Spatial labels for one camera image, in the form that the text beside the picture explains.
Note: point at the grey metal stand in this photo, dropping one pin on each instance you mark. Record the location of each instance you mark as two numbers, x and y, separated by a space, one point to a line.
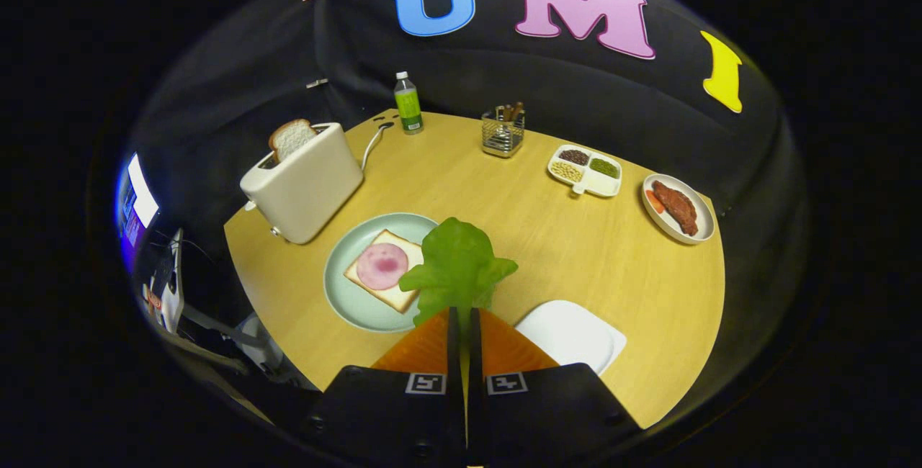
216 324

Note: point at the white toaster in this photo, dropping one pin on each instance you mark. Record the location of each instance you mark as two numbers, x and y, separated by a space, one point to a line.
310 194

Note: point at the round plate with steak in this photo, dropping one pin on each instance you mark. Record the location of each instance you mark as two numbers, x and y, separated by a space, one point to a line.
706 219

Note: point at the green label plastic bottle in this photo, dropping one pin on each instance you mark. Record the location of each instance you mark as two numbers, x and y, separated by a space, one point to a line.
408 108

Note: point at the pink ham slice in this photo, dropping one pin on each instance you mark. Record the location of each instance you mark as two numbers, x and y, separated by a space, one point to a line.
382 266

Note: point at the toasted bread slice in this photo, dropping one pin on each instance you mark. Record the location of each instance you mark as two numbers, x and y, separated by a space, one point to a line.
292 138

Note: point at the white bread slice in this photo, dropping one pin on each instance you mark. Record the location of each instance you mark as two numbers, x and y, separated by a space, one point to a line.
385 296

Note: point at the brown steak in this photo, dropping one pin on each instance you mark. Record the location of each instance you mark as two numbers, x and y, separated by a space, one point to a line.
676 207

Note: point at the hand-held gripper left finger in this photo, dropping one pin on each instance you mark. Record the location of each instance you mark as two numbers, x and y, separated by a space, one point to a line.
454 353

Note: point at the pale green round plate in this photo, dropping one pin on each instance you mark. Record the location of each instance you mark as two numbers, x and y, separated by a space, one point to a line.
346 295

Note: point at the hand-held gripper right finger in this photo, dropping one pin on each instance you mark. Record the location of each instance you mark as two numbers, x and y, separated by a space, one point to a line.
475 353

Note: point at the white clip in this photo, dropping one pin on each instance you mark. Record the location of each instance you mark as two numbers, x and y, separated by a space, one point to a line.
317 83

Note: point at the computer monitor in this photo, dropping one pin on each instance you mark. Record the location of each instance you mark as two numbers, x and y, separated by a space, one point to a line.
140 198

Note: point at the white square plate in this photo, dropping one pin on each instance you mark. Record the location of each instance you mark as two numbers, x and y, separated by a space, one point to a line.
569 335

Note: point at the white divided dish with beans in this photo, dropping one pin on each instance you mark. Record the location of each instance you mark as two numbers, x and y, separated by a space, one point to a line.
601 183

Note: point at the green lettuce leaf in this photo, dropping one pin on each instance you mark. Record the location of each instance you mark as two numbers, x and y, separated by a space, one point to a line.
457 266

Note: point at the orange carrot piece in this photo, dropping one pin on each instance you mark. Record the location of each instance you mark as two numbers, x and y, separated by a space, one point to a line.
654 201

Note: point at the white device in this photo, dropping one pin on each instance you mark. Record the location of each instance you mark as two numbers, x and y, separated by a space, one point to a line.
173 295

